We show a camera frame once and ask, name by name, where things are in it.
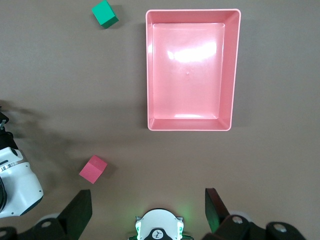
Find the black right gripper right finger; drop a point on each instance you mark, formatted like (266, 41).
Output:
(222, 225)

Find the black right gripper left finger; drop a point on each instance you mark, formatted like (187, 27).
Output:
(72, 217)

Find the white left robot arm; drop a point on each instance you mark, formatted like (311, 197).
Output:
(17, 190)

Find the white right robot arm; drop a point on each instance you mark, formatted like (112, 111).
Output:
(160, 226)

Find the pink foam cube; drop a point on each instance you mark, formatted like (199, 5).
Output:
(93, 170)

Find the pink plastic tray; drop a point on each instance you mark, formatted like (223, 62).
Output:
(187, 75)

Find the green foam cube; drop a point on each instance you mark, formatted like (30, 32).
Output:
(103, 13)

